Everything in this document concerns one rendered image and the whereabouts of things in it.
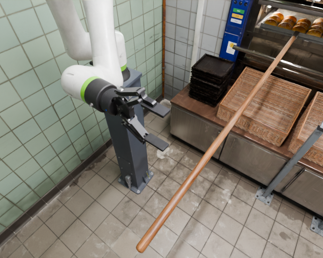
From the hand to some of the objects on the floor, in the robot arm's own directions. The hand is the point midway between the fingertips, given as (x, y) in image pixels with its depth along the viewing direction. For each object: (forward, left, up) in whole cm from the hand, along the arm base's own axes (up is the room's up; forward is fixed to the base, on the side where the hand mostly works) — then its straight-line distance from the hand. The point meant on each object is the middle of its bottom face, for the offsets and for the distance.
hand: (163, 130), depth 56 cm
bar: (+48, +101, -149) cm, 186 cm away
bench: (+67, +121, -149) cm, 203 cm away
